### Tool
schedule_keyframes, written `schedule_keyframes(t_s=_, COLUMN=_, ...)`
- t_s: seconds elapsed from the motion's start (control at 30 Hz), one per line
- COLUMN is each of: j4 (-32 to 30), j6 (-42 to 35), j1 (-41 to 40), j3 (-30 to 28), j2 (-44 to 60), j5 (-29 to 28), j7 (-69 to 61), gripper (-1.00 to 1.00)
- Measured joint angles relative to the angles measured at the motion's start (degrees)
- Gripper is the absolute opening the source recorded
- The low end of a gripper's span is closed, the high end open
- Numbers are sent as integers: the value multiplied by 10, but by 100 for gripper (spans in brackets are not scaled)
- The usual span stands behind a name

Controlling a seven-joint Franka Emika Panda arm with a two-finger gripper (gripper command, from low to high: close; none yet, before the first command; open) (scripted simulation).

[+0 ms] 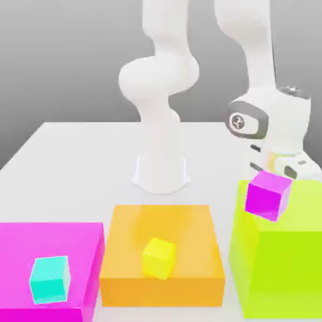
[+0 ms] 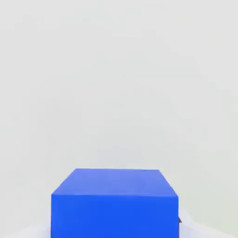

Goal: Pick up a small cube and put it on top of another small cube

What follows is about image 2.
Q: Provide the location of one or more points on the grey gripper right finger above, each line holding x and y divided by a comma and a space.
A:
186, 228

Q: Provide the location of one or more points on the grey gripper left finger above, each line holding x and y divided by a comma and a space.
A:
40, 233

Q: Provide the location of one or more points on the small blue cube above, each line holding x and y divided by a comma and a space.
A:
114, 213

